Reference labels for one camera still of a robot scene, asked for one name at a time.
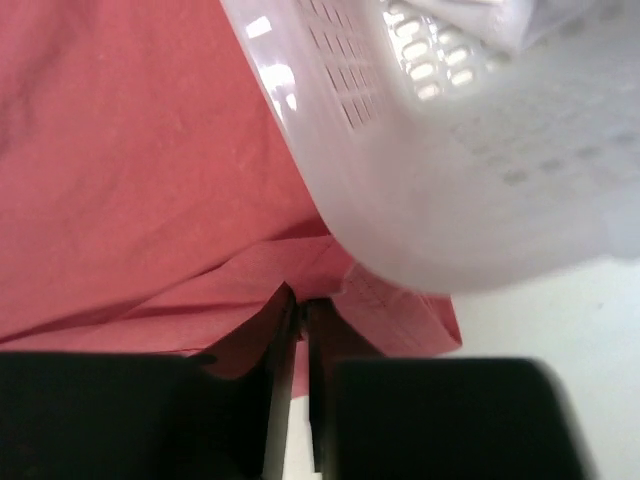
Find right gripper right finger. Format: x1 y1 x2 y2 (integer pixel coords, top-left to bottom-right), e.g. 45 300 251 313
305 300 594 479

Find white t-shirt in basket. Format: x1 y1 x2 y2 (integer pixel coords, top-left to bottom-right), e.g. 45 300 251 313
409 0 552 53

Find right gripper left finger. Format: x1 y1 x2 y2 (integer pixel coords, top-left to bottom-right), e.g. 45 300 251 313
1 285 296 479

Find pink t-shirt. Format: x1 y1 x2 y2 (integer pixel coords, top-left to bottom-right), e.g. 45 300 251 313
1 1 462 378

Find white plastic basket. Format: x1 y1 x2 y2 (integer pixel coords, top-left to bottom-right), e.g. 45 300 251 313
223 1 639 293

